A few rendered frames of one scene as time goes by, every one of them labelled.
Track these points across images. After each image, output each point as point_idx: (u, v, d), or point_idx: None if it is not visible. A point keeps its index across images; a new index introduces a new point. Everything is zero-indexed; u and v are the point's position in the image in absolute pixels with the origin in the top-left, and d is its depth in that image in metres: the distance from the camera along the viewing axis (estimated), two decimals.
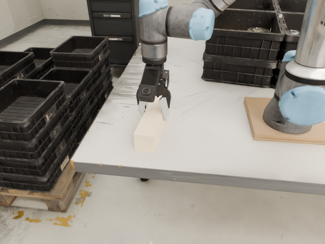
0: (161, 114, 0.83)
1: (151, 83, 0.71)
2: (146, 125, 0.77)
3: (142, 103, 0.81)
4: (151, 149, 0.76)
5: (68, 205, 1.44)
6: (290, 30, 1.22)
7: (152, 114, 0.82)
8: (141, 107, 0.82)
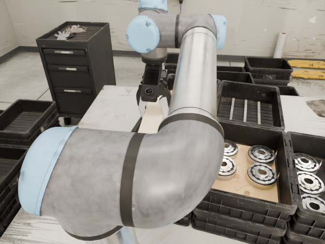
0: (161, 113, 0.83)
1: (153, 83, 0.71)
2: (148, 125, 0.77)
3: (142, 103, 0.81)
4: None
5: None
6: None
7: (152, 114, 0.82)
8: (141, 107, 0.82)
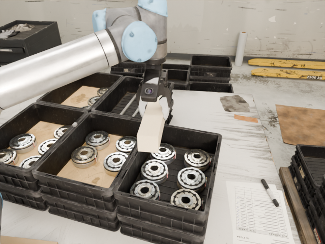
0: (161, 113, 0.83)
1: (153, 83, 0.71)
2: (148, 125, 0.77)
3: (142, 103, 0.81)
4: (155, 149, 0.76)
5: None
6: (95, 134, 1.13)
7: (152, 114, 0.82)
8: (141, 107, 0.82)
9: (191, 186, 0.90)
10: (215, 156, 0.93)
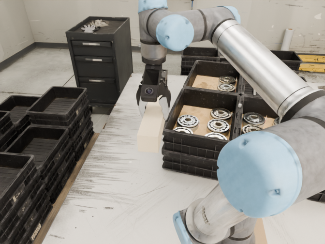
0: (161, 113, 0.83)
1: (153, 83, 0.71)
2: (148, 125, 0.77)
3: (142, 103, 0.81)
4: (155, 149, 0.76)
5: None
6: (251, 115, 1.25)
7: (152, 114, 0.82)
8: (141, 107, 0.82)
9: None
10: None
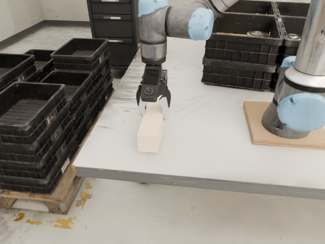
0: (161, 113, 0.83)
1: (153, 83, 0.71)
2: (148, 125, 0.77)
3: (142, 103, 0.81)
4: (155, 149, 0.76)
5: (69, 207, 1.45)
6: (289, 34, 1.23)
7: (152, 114, 0.82)
8: (141, 107, 0.82)
9: None
10: None
